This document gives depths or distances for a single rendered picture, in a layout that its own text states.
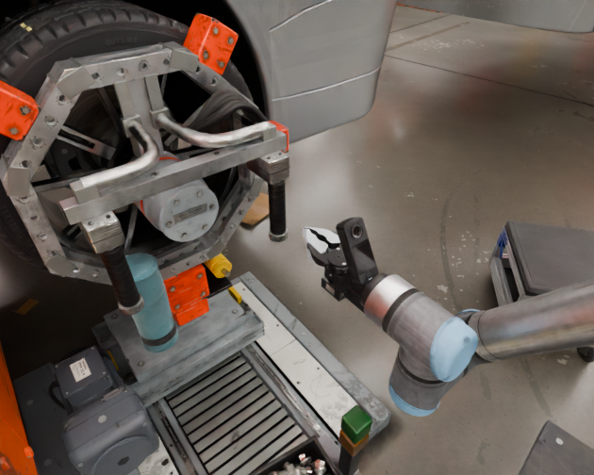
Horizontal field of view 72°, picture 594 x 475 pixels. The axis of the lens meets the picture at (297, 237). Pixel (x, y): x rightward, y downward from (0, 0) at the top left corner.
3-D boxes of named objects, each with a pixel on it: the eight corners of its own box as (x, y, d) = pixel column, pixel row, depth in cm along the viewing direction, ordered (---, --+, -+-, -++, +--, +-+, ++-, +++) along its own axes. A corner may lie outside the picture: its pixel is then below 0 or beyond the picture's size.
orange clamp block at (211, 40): (206, 67, 92) (222, 28, 90) (223, 76, 87) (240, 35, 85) (178, 53, 86) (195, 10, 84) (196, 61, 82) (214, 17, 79)
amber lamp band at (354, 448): (353, 427, 77) (354, 417, 75) (368, 444, 75) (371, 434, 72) (337, 440, 75) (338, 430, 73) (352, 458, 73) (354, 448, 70)
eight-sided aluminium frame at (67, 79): (255, 222, 125) (239, 28, 91) (267, 234, 121) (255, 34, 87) (68, 306, 99) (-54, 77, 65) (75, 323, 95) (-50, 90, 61)
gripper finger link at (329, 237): (303, 246, 86) (332, 270, 81) (304, 223, 83) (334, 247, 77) (314, 240, 88) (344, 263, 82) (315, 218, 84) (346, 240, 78)
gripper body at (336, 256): (317, 285, 80) (361, 322, 73) (319, 252, 75) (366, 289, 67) (346, 268, 84) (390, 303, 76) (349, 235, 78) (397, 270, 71)
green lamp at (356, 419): (354, 414, 74) (357, 402, 71) (371, 431, 71) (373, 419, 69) (338, 427, 72) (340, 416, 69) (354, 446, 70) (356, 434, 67)
